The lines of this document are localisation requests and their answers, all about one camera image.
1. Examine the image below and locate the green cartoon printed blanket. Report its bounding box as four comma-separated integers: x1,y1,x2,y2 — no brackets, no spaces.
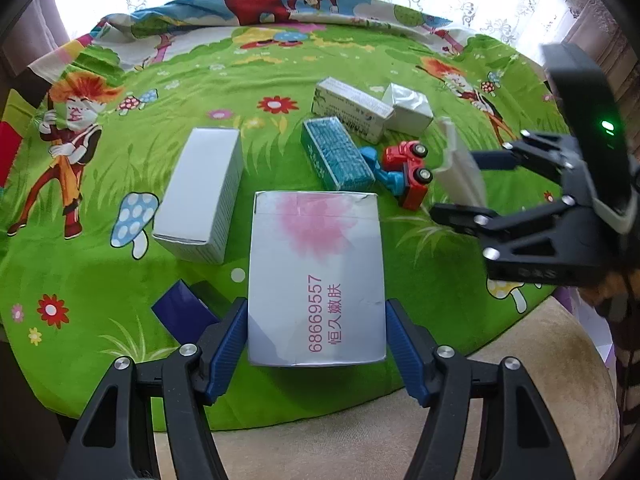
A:
0,0,581,433

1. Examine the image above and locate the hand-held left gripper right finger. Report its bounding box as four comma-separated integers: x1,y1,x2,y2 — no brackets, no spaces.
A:
385,297,576,480

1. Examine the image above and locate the beige cushion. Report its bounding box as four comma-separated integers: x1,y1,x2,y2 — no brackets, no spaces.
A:
150,295,623,480

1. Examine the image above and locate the red and blue toy truck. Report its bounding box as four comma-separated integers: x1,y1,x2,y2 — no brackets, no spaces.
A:
360,140,435,210

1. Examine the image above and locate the teal box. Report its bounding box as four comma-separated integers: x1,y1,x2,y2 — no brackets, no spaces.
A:
301,116,377,192

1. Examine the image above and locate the person's right forearm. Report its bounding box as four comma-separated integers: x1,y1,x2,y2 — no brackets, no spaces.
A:
580,260,640,326

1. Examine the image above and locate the white and green box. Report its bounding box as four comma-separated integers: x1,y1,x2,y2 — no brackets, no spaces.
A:
312,77,396,144

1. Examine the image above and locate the plain white tall box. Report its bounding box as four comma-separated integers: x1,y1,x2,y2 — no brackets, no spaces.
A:
151,127,244,266

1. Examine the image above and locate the dark blue box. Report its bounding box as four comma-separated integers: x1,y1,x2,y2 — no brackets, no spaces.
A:
151,280,223,348

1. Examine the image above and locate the white plastic device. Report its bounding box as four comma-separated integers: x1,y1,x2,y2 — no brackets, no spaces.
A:
432,117,490,208

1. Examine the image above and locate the white box with pink flower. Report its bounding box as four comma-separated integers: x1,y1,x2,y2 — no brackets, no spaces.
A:
247,190,388,368

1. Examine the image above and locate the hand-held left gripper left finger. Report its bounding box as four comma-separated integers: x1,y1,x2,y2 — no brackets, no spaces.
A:
57,297,248,480

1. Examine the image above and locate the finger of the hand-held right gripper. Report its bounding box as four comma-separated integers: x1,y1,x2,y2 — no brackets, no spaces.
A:
470,130,583,196
429,194,608,286

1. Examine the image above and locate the silver box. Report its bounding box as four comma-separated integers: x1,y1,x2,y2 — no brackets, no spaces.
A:
381,82,435,136

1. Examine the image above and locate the white and purple box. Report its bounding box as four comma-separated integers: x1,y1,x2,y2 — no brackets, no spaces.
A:
555,280,618,391

